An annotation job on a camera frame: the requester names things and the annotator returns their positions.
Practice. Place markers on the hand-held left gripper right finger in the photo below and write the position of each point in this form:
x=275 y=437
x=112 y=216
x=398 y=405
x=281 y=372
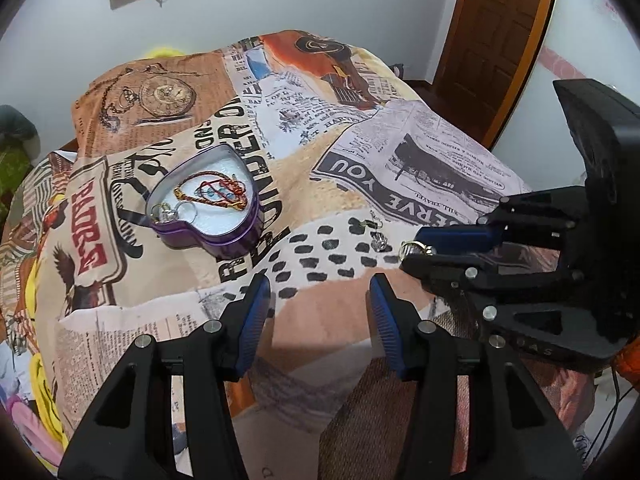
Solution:
x=385 y=320

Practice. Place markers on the grey cushion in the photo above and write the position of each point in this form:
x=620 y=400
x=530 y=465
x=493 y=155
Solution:
x=17 y=122

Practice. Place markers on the brown wooden door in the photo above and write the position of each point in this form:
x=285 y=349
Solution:
x=492 y=45

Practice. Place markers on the silver hoop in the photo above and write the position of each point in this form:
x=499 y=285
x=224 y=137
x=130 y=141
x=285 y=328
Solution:
x=181 y=211

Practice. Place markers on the purple heart-shaped tin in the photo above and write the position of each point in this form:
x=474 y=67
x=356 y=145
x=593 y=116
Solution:
x=220 y=243

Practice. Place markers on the small dark earring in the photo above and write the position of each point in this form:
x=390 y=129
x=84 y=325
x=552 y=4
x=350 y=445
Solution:
x=364 y=222

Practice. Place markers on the printed blanket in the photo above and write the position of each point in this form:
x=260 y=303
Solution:
x=310 y=170

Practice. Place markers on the small silver pendant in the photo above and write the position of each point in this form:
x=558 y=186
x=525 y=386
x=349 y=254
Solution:
x=380 y=241

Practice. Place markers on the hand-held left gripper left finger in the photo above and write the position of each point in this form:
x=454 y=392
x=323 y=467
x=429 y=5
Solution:
x=255 y=310

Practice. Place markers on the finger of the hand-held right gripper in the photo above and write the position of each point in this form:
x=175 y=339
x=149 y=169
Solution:
x=455 y=238
x=435 y=266

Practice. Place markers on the brown knit cloth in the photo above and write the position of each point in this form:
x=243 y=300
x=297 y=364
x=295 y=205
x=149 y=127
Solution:
x=360 y=410

